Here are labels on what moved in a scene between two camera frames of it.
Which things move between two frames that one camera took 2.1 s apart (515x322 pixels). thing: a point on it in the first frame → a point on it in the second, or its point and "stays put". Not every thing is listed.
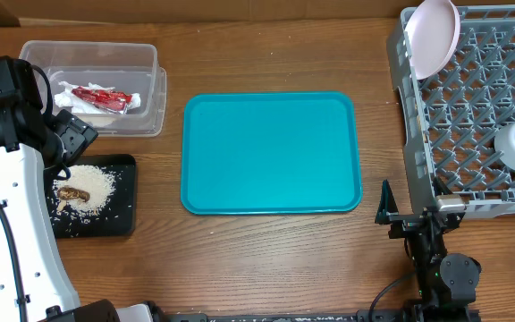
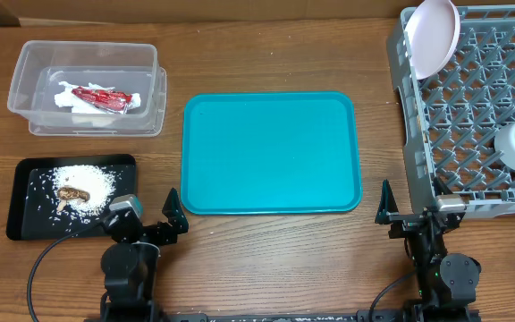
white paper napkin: (68, 98) stays put
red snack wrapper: (110, 100) stays put
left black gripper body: (76, 138) → (159, 234)
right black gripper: (406, 223) stays put
